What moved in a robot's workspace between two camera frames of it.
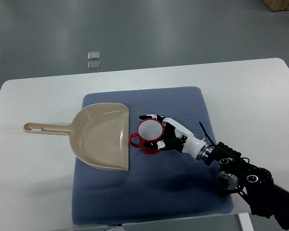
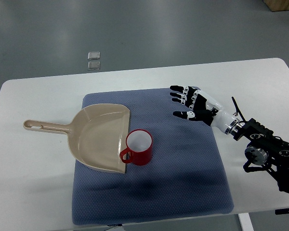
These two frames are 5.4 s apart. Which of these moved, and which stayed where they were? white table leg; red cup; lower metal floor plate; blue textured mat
Moved: red cup
Stayed: blue textured mat; white table leg; lower metal floor plate
